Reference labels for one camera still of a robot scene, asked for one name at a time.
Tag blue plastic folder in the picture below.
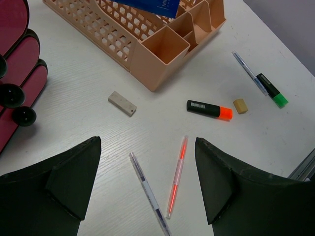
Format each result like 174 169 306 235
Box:
116 0 180 18

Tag white rectangular eraser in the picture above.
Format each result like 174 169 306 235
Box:
108 91 137 117

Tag black pink drawer unit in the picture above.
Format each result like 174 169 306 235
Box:
0 0 48 150

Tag orange black highlighter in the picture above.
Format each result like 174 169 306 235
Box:
186 100 233 120

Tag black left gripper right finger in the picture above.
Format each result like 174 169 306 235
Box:
195 138 315 236

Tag peach plastic file organizer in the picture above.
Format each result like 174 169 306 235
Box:
45 0 225 91

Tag small tan eraser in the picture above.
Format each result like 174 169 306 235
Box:
233 99 248 114

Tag green black highlighter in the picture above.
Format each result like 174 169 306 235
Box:
257 73 288 108

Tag clear grey pen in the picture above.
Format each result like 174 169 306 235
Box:
129 152 171 236

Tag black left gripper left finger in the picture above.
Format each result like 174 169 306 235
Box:
0 136 101 236

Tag orange clear pen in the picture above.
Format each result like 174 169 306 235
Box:
166 135 188 219

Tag blue clear pen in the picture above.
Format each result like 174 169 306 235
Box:
232 51 268 96

